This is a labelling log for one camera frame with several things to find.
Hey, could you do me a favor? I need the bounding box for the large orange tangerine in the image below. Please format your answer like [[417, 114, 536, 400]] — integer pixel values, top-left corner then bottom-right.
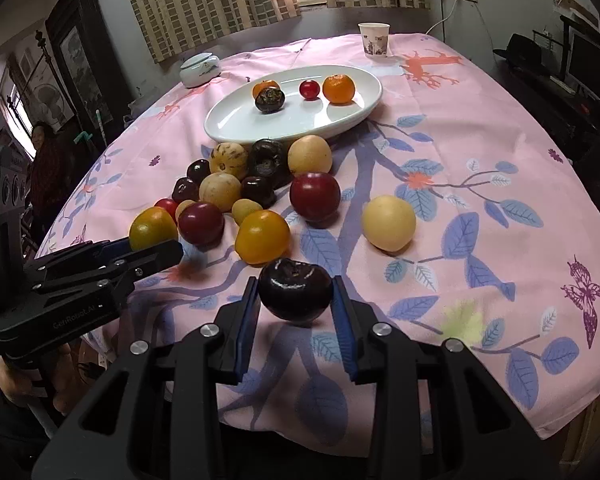
[[322, 74, 356, 106]]

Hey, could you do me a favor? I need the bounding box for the pale yellow pear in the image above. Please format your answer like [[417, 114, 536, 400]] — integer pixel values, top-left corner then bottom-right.
[[362, 196, 417, 253]]

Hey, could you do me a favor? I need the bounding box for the small orange tangerine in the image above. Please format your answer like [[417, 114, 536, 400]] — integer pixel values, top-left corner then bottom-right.
[[252, 80, 281, 100]]

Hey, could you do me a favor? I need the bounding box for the wide checkered curtain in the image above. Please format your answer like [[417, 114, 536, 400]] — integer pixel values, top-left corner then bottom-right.
[[117, 0, 301, 63]]

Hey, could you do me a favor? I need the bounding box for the beige round fruit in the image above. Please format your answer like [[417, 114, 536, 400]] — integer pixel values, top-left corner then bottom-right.
[[287, 135, 333, 177]]

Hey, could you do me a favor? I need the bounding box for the printed paper cup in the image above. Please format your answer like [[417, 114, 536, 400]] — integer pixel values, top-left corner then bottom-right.
[[358, 22, 391, 58]]

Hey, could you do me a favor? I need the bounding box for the large red plum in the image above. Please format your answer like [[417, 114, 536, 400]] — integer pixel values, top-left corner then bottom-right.
[[178, 201, 226, 247], [289, 172, 342, 223]]

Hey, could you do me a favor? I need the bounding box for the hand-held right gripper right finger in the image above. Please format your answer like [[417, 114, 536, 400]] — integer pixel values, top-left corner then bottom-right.
[[332, 276, 561, 480]]

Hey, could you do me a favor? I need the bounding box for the electric fan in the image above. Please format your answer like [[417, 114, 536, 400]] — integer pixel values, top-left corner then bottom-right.
[[32, 82, 73, 126]]

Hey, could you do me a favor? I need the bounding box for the green handled mop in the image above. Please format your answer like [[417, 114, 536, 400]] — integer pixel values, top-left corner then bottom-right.
[[72, 107, 106, 151]]

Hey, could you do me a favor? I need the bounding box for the white cable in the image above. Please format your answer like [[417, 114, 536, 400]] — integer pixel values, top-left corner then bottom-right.
[[425, 0, 461, 36]]

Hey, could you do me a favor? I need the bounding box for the computer monitor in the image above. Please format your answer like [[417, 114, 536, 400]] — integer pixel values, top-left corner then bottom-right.
[[567, 30, 600, 98]]

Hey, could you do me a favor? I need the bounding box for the large dark brown fruit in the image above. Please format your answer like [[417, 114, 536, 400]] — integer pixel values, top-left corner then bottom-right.
[[247, 139, 288, 188]]

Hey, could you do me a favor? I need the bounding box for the black hat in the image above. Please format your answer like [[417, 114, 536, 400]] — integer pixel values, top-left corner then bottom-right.
[[494, 34, 548, 68]]

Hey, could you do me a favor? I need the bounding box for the small dark passion fruit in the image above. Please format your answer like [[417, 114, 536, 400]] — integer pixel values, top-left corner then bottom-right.
[[255, 87, 286, 114]]

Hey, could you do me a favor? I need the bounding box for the yellow orange tomato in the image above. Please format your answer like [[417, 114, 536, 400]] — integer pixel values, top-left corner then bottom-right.
[[234, 210, 291, 267]]

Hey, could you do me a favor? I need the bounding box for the dark desk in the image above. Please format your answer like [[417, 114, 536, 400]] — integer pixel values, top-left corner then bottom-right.
[[495, 55, 600, 161]]

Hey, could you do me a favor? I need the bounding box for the pink floral tablecloth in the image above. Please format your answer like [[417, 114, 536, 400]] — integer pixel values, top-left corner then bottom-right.
[[32, 34, 600, 458]]

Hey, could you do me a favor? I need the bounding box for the white ceramic lidded jar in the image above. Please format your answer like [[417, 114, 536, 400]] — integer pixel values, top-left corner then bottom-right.
[[180, 53, 221, 90]]

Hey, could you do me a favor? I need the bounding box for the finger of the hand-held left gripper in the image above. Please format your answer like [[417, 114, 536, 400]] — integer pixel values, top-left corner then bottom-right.
[[32, 239, 185, 303], [25, 238, 132, 285]]

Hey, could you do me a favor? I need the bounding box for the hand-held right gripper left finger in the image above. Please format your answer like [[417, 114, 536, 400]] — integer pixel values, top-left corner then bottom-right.
[[32, 276, 261, 480]]

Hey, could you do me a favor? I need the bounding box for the white oval plate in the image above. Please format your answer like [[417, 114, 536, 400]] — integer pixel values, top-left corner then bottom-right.
[[203, 65, 384, 145]]

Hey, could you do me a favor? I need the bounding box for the person's left hand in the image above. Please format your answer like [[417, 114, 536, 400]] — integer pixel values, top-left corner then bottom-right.
[[0, 345, 81, 413]]

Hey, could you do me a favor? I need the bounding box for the dark wooden framed cabinet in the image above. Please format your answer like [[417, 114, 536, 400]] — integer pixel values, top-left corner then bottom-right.
[[45, 0, 133, 126]]

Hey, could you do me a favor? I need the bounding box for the dark purple plum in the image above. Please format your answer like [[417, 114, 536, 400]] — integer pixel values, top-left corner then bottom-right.
[[240, 176, 277, 209], [258, 258, 335, 322], [171, 177, 201, 204], [186, 159, 212, 183]]

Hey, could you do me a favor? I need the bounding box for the yellow green tomato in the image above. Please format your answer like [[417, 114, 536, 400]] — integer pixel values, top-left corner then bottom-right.
[[129, 206, 179, 252]]

